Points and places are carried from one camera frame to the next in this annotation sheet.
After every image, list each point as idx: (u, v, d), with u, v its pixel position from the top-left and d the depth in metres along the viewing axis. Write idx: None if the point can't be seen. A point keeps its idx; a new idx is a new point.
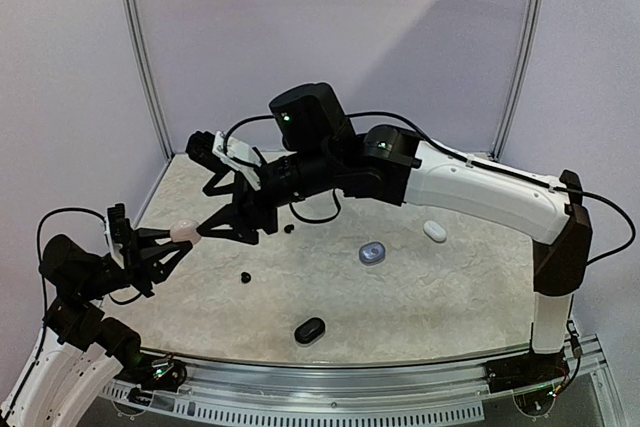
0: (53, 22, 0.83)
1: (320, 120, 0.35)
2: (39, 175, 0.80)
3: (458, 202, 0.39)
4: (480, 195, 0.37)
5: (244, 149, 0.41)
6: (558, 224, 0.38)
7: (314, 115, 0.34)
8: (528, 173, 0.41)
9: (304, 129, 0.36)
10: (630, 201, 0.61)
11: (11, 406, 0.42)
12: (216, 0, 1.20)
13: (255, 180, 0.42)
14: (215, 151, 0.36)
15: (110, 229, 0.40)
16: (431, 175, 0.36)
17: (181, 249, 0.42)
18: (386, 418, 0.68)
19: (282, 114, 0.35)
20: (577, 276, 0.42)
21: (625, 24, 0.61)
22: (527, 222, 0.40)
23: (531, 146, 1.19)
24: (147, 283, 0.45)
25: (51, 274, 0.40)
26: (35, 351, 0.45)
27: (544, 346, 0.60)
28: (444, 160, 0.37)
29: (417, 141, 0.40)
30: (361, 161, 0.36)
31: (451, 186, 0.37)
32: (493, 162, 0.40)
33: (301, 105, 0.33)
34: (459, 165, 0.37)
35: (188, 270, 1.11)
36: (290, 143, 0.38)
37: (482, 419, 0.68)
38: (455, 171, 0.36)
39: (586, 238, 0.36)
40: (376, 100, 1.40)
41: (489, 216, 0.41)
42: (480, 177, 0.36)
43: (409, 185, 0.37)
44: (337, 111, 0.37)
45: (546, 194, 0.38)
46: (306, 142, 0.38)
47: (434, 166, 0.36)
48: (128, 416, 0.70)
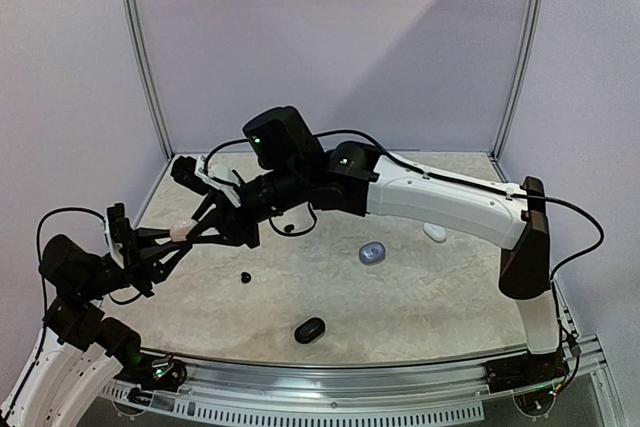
0: (52, 20, 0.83)
1: (288, 141, 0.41)
2: (39, 175, 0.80)
3: (419, 210, 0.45)
4: (436, 202, 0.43)
5: (224, 171, 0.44)
6: (515, 229, 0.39)
7: (281, 137, 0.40)
8: (487, 182, 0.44)
9: (274, 150, 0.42)
10: (629, 202, 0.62)
11: (11, 406, 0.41)
12: (216, 0, 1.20)
13: (236, 197, 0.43)
14: (197, 171, 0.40)
15: (110, 228, 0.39)
16: (388, 187, 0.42)
17: (181, 249, 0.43)
18: (386, 419, 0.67)
19: (256, 138, 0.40)
20: (542, 279, 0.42)
21: (626, 24, 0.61)
22: (484, 226, 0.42)
23: (530, 146, 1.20)
24: (146, 283, 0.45)
25: (51, 274, 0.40)
26: (35, 351, 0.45)
27: (540, 346, 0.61)
28: (401, 174, 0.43)
29: (379, 157, 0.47)
30: (325, 177, 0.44)
31: (408, 195, 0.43)
32: (452, 173, 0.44)
33: (271, 130, 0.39)
34: (415, 177, 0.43)
35: (188, 270, 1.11)
36: (263, 162, 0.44)
37: (482, 419, 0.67)
38: (410, 184, 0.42)
39: (543, 243, 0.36)
40: (376, 99, 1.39)
41: (450, 221, 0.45)
42: (433, 187, 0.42)
43: (371, 196, 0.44)
44: (303, 134, 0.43)
45: (501, 200, 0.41)
46: (278, 161, 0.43)
47: (391, 179, 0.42)
48: (129, 416, 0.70)
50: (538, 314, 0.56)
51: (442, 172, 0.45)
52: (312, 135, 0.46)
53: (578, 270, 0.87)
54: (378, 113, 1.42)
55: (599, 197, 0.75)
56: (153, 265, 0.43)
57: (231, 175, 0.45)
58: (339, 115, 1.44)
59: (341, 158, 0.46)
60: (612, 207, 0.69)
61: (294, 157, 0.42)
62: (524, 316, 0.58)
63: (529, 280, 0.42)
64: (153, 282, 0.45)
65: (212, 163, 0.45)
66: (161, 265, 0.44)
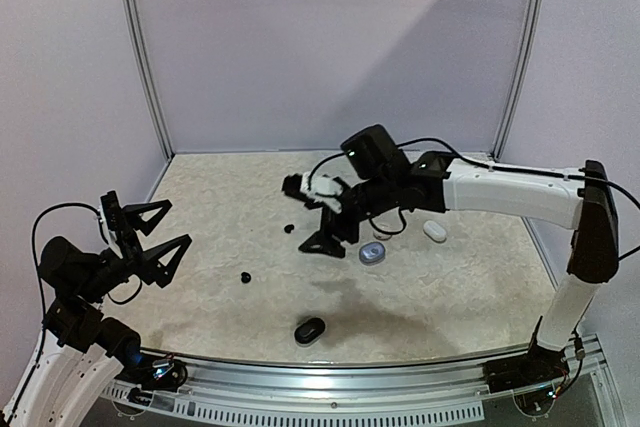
0: (50, 21, 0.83)
1: (373, 148, 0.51)
2: (39, 175, 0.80)
3: (493, 204, 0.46)
4: (499, 196, 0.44)
5: (328, 183, 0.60)
6: (578, 209, 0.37)
7: (416, 178, 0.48)
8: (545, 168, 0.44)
9: (415, 196, 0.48)
10: (630, 202, 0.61)
11: (13, 410, 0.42)
12: (216, 0, 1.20)
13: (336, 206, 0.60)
14: (304, 190, 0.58)
15: (106, 215, 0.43)
16: (460, 182, 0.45)
17: (182, 243, 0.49)
18: (386, 419, 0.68)
19: (352, 151, 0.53)
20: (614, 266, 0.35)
21: (626, 24, 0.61)
22: (553, 211, 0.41)
23: (530, 147, 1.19)
24: (148, 281, 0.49)
25: (49, 276, 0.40)
26: (35, 354, 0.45)
27: (549, 340, 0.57)
28: (470, 170, 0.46)
29: (451, 160, 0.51)
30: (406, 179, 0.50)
31: (473, 192, 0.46)
32: (511, 166, 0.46)
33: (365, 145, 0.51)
34: (485, 171, 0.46)
35: (187, 270, 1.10)
36: (360, 174, 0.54)
37: (482, 419, 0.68)
38: (478, 177, 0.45)
39: (599, 222, 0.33)
40: (376, 98, 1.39)
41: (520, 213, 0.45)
42: (500, 178, 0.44)
43: (446, 194, 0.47)
44: (389, 147, 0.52)
45: (561, 182, 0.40)
46: (370, 172, 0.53)
47: (461, 175, 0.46)
48: (129, 416, 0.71)
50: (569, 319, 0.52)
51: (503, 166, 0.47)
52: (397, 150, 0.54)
53: None
54: (378, 113, 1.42)
55: None
56: (157, 266, 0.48)
57: (335, 185, 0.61)
58: (339, 115, 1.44)
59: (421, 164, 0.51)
60: (612, 208, 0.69)
61: (422, 197, 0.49)
62: (549, 308, 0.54)
63: (599, 263, 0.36)
64: (157, 282, 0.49)
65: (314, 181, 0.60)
66: (165, 266, 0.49)
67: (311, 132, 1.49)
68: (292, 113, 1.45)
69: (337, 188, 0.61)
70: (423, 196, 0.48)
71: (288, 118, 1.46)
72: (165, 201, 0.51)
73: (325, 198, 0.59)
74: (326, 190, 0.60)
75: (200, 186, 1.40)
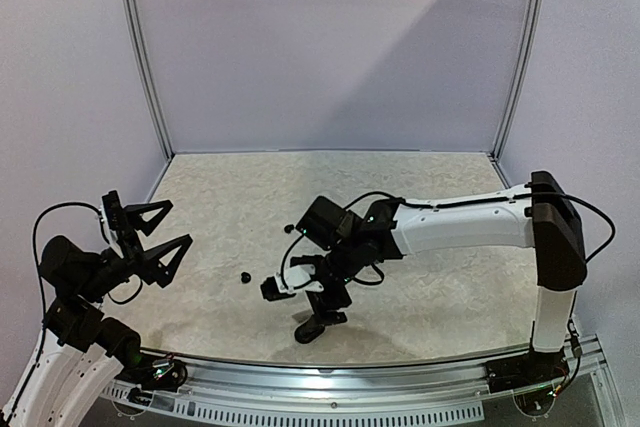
0: (51, 21, 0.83)
1: (320, 222, 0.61)
2: (39, 175, 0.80)
3: (446, 238, 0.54)
4: (447, 230, 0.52)
5: (299, 272, 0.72)
6: (529, 227, 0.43)
7: (368, 234, 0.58)
8: (492, 193, 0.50)
9: (370, 250, 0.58)
10: (630, 203, 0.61)
11: (13, 409, 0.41)
12: (217, 1, 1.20)
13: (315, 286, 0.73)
14: (281, 289, 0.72)
15: (107, 215, 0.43)
16: (406, 228, 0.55)
17: (183, 243, 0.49)
18: (386, 419, 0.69)
19: (303, 228, 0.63)
20: (582, 269, 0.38)
21: (626, 23, 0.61)
22: (505, 232, 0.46)
23: (530, 147, 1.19)
24: (149, 281, 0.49)
25: (50, 275, 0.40)
26: (35, 353, 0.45)
27: (544, 343, 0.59)
28: (416, 213, 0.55)
29: (398, 204, 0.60)
30: (359, 237, 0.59)
31: (425, 230, 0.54)
32: (458, 198, 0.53)
33: (311, 219, 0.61)
34: (429, 212, 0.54)
35: (187, 270, 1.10)
36: (318, 243, 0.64)
37: (482, 419, 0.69)
38: (423, 219, 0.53)
39: (549, 236, 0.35)
40: (376, 99, 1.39)
41: (471, 240, 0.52)
42: (442, 216, 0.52)
43: (399, 239, 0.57)
44: (336, 212, 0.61)
45: (506, 206, 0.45)
46: (324, 241, 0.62)
47: (408, 222, 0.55)
48: (128, 416, 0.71)
50: (559, 317, 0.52)
51: (450, 201, 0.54)
52: (347, 210, 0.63)
53: None
54: (378, 113, 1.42)
55: (599, 197, 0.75)
56: (158, 266, 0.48)
57: (305, 271, 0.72)
58: (339, 115, 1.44)
59: (369, 217, 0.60)
60: (612, 208, 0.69)
61: (376, 250, 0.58)
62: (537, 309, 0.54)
63: (567, 270, 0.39)
64: (157, 281, 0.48)
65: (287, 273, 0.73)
66: (165, 266, 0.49)
67: (311, 132, 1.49)
68: (292, 113, 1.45)
69: (308, 270, 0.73)
70: (377, 249, 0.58)
71: (288, 118, 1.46)
72: (165, 201, 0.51)
73: (302, 286, 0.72)
74: (300, 279, 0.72)
75: (200, 186, 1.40)
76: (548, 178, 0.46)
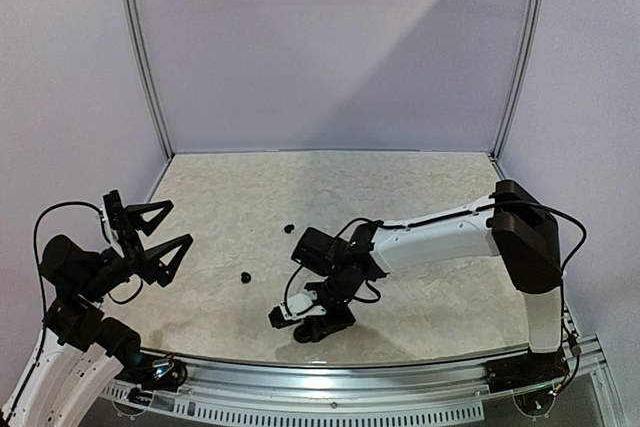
0: (51, 22, 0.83)
1: (312, 251, 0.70)
2: (39, 175, 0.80)
3: (423, 253, 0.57)
4: (420, 246, 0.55)
5: (302, 299, 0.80)
6: (490, 236, 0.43)
7: (352, 258, 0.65)
8: (459, 206, 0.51)
9: (355, 272, 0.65)
10: (629, 203, 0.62)
11: (12, 409, 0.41)
12: (217, 1, 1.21)
13: (317, 310, 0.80)
14: (286, 316, 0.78)
15: (108, 214, 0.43)
16: (384, 249, 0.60)
17: (183, 243, 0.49)
18: (386, 418, 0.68)
19: (298, 258, 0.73)
20: (556, 269, 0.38)
21: (626, 23, 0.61)
22: (474, 243, 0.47)
23: (530, 146, 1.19)
24: (149, 281, 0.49)
25: (51, 274, 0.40)
26: (35, 353, 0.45)
27: (542, 345, 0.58)
28: (390, 235, 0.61)
29: (376, 227, 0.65)
30: (345, 261, 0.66)
31: (400, 248, 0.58)
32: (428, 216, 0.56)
33: (304, 251, 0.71)
34: (402, 232, 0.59)
35: (187, 270, 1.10)
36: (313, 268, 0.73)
37: (482, 419, 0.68)
38: (397, 239, 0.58)
39: (512, 242, 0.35)
40: (376, 99, 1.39)
41: (445, 254, 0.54)
42: (411, 235, 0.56)
43: (381, 261, 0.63)
44: (324, 242, 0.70)
45: (469, 218, 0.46)
46: (317, 266, 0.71)
47: (384, 243, 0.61)
48: (129, 416, 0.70)
50: (549, 314, 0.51)
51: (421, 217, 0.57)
52: (335, 238, 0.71)
53: (578, 269, 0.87)
54: (378, 113, 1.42)
55: (599, 198, 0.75)
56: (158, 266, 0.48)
57: (307, 296, 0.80)
58: (339, 115, 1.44)
59: (352, 241, 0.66)
60: (612, 207, 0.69)
61: (360, 271, 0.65)
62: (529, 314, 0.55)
63: (540, 272, 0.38)
64: (158, 281, 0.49)
65: (291, 303, 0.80)
66: (166, 265, 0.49)
67: (311, 132, 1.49)
68: (292, 114, 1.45)
69: (310, 295, 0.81)
70: (361, 270, 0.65)
71: (288, 118, 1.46)
72: (165, 201, 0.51)
73: (305, 311, 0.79)
74: (303, 304, 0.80)
75: (200, 186, 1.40)
76: (510, 185, 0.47)
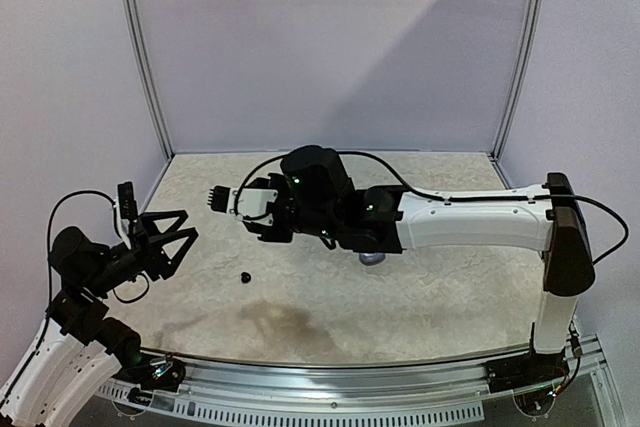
0: (51, 20, 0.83)
1: (327, 181, 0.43)
2: (38, 175, 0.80)
3: (458, 236, 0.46)
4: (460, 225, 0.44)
5: (256, 198, 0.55)
6: (548, 231, 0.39)
7: (368, 221, 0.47)
8: (507, 190, 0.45)
9: (369, 241, 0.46)
10: (628, 202, 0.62)
11: (7, 395, 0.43)
12: (216, 0, 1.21)
13: (266, 219, 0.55)
14: (228, 213, 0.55)
15: (120, 200, 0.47)
16: (414, 221, 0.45)
17: (190, 235, 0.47)
18: (386, 419, 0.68)
19: (295, 177, 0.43)
20: (592, 274, 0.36)
21: (625, 24, 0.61)
22: (527, 237, 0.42)
23: (530, 146, 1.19)
24: (153, 275, 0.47)
25: (62, 261, 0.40)
26: (36, 341, 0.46)
27: (546, 346, 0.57)
28: (424, 206, 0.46)
29: (402, 192, 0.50)
30: (360, 222, 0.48)
31: (434, 223, 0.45)
32: (470, 195, 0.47)
33: (312, 172, 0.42)
34: (439, 205, 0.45)
35: (188, 270, 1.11)
36: (302, 196, 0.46)
37: (482, 419, 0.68)
38: (434, 212, 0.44)
39: (571, 237, 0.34)
40: (376, 98, 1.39)
41: (481, 240, 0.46)
42: (452, 211, 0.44)
43: (403, 235, 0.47)
44: (342, 179, 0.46)
45: (525, 206, 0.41)
46: (313, 201, 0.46)
47: (415, 214, 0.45)
48: (129, 416, 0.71)
50: (555, 314, 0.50)
51: (464, 196, 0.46)
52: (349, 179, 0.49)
53: None
54: (378, 113, 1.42)
55: (598, 198, 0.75)
56: (161, 254, 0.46)
57: (265, 198, 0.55)
58: (339, 115, 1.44)
59: (368, 204, 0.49)
60: (612, 208, 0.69)
61: (375, 241, 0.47)
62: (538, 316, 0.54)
63: (575, 280, 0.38)
64: (160, 275, 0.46)
65: (242, 197, 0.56)
66: (168, 257, 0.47)
67: (311, 132, 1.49)
68: (292, 113, 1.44)
69: (269, 196, 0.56)
70: (376, 241, 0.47)
71: (288, 118, 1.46)
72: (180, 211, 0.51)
73: (253, 216, 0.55)
74: (255, 208, 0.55)
75: (200, 186, 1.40)
76: (562, 178, 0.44)
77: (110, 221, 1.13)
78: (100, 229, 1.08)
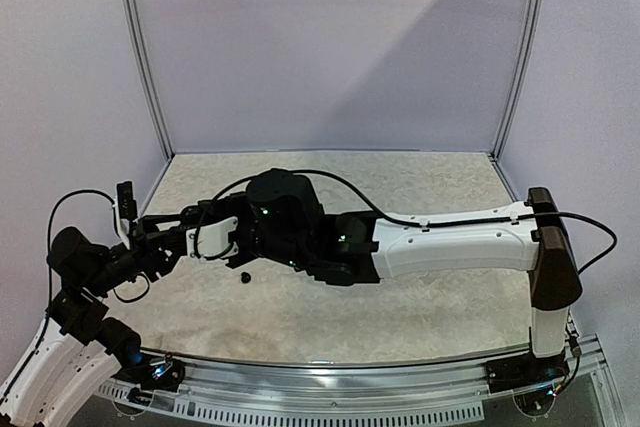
0: (51, 20, 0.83)
1: (298, 215, 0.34)
2: (38, 174, 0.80)
3: (437, 263, 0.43)
4: (439, 253, 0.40)
5: (220, 233, 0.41)
6: (535, 252, 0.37)
7: (342, 253, 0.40)
8: (488, 212, 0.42)
9: (342, 276, 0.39)
10: (628, 202, 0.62)
11: (5, 394, 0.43)
12: (216, 1, 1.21)
13: (232, 249, 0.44)
14: (189, 259, 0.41)
15: (118, 200, 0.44)
16: (391, 252, 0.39)
17: None
18: (386, 418, 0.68)
19: (263, 209, 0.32)
20: (579, 287, 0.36)
21: (625, 24, 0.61)
22: (511, 258, 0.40)
23: (530, 146, 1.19)
24: (152, 272, 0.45)
25: (60, 262, 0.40)
26: (36, 340, 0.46)
27: (544, 349, 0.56)
28: (401, 234, 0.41)
29: (375, 220, 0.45)
30: (332, 255, 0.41)
31: (412, 254, 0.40)
32: (448, 218, 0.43)
33: (283, 204, 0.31)
34: (416, 232, 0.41)
35: (188, 270, 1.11)
36: (269, 231, 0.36)
37: (483, 419, 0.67)
38: (412, 241, 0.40)
39: (560, 258, 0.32)
40: (376, 98, 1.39)
41: (460, 264, 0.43)
42: (433, 239, 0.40)
43: (379, 265, 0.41)
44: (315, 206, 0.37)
45: (509, 227, 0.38)
46: (280, 236, 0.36)
47: (391, 243, 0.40)
48: (129, 416, 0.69)
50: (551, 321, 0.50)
51: (441, 218, 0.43)
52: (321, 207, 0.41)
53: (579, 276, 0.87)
54: (378, 112, 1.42)
55: (598, 198, 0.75)
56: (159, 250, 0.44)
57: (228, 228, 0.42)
58: (339, 115, 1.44)
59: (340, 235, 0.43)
60: (612, 207, 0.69)
61: (349, 277, 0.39)
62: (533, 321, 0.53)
63: (562, 292, 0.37)
64: (160, 271, 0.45)
65: (200, 234, 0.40)
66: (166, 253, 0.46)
67: (311, 132, 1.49)
68: (292, 113, 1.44)
69: (229, 226, 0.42)
70: (351, 276, 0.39)
71: (287, 118, 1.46)
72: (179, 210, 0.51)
73: (222, 254, 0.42)
74: (218, 245, 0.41)
75: (200, 186, 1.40)
76: (543, 193, 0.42)
77: (110, 221, 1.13)
78: (100, 229, 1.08)
